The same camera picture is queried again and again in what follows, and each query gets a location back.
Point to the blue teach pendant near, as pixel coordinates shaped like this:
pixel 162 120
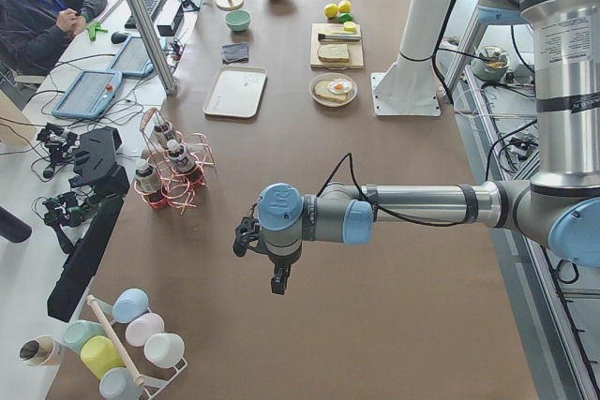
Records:
pixel 89 95

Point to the black computer mouse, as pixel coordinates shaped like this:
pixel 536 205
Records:
pixel 119 37

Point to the drink bottle three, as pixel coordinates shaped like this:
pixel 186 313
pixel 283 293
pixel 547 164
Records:
pixel 147 177

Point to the grey blue cup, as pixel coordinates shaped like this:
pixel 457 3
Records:
pixel 117 384

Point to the bread slice on plate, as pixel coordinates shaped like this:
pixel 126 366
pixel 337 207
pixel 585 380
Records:
pixel 321 91

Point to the pot with food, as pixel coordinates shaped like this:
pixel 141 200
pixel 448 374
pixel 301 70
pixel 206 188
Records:
pixel 491 63

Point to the yellow cup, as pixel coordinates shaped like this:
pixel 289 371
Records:
pixel 100 355

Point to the copper wire bottle rack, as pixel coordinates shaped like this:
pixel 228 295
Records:
pixel 176 190

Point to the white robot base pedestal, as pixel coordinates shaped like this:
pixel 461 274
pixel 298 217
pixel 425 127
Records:
pixel 409 86

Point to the black long bar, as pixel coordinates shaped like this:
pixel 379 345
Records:
pixel 83 263

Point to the green bowl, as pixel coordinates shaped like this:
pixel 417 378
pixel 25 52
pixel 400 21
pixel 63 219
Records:
pixel 238 20

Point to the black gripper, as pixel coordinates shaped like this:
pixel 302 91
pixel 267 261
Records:
pixel 280 261

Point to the blue teach pendant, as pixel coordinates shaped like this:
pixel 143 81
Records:
pixel 89 95
pixel 132 60

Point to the drink bottle one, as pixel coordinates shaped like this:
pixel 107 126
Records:
pixel 163 132

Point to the fried egg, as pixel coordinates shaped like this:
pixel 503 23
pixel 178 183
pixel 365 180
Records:
pixel 340 86

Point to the pink cup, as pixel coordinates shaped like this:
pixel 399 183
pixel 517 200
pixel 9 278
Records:
pixel 142 328

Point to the aluminium frame post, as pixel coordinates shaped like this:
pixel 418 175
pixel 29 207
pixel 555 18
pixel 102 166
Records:
pixel 151 43

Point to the white cup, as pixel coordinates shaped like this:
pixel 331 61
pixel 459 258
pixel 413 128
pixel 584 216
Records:
pixel 164 350

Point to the green plastic toy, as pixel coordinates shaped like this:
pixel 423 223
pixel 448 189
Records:
pixel 94 29

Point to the blue teach pendant far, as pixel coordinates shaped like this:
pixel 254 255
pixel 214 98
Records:
pixel 132 60

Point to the paper cup metal inside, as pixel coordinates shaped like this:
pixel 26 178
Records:
pixel 43 350

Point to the cream rabbit tray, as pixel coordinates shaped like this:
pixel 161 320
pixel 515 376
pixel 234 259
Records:
pixel 236 92

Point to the wooden cutting board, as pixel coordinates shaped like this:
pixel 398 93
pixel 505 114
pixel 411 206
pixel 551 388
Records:
pixel 355 48

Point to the white wire cup rack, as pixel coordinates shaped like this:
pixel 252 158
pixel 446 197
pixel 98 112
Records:
pixel 154 380

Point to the black bracket part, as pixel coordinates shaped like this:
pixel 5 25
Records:
pixel 95 163

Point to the yellow lemon lower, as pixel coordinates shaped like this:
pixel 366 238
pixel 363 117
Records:
pixel 330 11

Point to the half lemon slice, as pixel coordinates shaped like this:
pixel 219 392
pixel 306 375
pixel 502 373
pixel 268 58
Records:
pixel 349 27

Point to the black keyboard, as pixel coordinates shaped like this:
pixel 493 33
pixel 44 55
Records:
pixel 147 6

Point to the yellow lemon upper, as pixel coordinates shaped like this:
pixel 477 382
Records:
pixel 344 6

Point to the bread slice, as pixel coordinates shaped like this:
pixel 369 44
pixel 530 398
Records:
pixel 334 53
pixel 321 91

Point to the yellow lemon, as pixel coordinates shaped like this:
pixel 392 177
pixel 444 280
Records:
pixel 344 6
pixel 330 11

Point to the mint green cup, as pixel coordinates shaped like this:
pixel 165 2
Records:
pixel 79 332

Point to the black steel cylinder tool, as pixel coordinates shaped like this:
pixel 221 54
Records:
pixel 339 37

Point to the green lime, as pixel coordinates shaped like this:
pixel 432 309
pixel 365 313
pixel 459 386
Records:
pixel 345 17

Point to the grey folded cloth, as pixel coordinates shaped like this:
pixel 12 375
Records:
pixel 235 52

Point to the white round plate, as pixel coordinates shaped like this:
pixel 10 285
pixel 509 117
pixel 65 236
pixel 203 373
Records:
pixel 331 76

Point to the drink bottle two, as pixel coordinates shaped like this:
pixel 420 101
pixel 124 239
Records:
pixel 180 157

